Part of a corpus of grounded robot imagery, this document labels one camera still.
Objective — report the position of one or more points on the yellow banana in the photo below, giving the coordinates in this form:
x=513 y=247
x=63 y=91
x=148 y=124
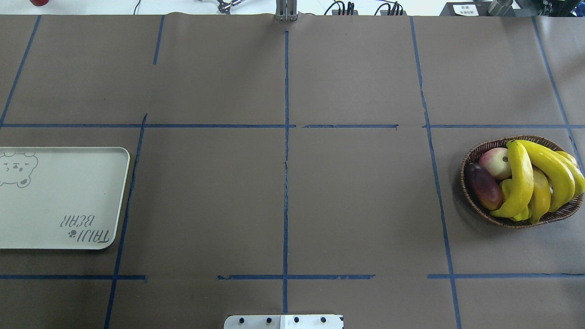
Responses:
x=561 y=177
x=522 y=181
x=540 y=202

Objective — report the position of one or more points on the brown wicker basket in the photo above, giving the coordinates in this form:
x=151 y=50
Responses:
x=473 y=156

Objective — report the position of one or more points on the brown paper table cover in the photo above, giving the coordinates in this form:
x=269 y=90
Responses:
x=304 y=167

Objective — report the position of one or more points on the dark purple eggplant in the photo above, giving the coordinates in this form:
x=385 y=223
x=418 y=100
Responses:
x=484 y=186

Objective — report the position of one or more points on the red green apple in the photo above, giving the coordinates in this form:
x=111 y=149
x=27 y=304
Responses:
x=497 y=163

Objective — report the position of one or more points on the yellow starfruit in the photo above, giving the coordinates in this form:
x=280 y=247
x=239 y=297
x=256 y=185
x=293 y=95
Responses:
x=525 y=214

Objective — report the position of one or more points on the black label box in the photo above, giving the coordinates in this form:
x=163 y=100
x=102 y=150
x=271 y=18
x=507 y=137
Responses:
x=467 y=9

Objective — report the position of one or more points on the white bear tray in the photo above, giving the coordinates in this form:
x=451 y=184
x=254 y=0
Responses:
x=61 y=197

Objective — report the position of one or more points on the yellow lemon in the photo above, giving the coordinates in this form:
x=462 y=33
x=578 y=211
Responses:
x=576 y=172

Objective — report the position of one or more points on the red cylinder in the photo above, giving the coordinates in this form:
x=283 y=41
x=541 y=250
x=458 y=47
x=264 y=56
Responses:
x=39 y=2

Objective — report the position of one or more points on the aluminium frame post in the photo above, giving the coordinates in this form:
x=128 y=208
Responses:
x=286 y=10

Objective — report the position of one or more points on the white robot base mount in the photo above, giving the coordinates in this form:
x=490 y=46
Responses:
x=285 y=321

